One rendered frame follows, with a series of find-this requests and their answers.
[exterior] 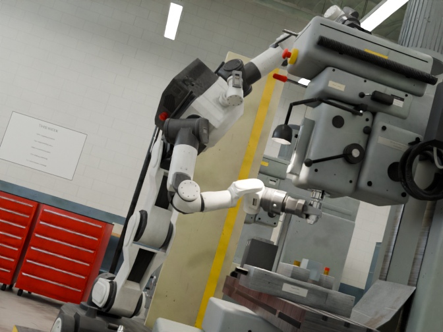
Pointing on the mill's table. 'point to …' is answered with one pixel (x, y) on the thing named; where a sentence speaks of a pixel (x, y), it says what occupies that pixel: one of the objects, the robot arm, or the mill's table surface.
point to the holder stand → (259, 253)
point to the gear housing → (362, 85)
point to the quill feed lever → (352, 157)
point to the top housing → (340, 31)
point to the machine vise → (299, 290)
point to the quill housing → (332, 124)
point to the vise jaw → (293, 271)
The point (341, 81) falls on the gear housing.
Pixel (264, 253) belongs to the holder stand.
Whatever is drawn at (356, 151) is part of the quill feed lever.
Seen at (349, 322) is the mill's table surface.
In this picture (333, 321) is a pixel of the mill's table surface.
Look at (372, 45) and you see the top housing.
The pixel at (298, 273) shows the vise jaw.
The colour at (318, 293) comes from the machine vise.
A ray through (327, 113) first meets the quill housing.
